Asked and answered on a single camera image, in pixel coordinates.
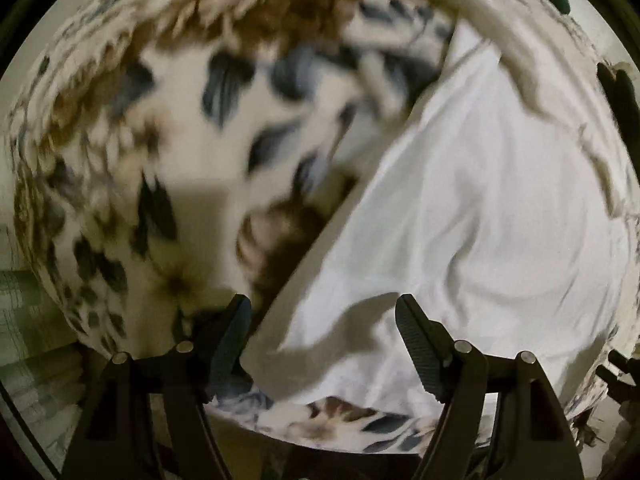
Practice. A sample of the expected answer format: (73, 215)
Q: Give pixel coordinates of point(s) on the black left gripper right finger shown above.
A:
(501, 417)

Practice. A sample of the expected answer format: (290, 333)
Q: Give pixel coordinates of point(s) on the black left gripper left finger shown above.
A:
(145, 414)

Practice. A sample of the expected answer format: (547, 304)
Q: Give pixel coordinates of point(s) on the white cloth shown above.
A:
(486, 214)

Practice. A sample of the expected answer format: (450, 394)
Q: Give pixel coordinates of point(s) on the grey-green striped curtain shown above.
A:
(40, 366)

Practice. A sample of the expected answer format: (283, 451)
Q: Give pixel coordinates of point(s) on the black folded garment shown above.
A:
(619, 91)

